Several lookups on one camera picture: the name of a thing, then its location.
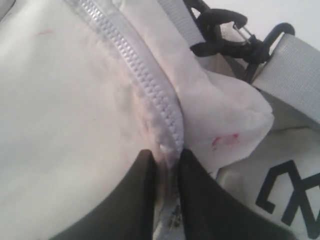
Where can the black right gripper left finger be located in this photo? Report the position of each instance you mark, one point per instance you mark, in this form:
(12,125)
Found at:
(127,213)

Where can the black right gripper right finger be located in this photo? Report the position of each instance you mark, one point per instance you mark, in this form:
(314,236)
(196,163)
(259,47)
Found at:
(210,213)

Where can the white fabric backpack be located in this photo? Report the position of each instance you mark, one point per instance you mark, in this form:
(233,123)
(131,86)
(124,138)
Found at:
(85,85)

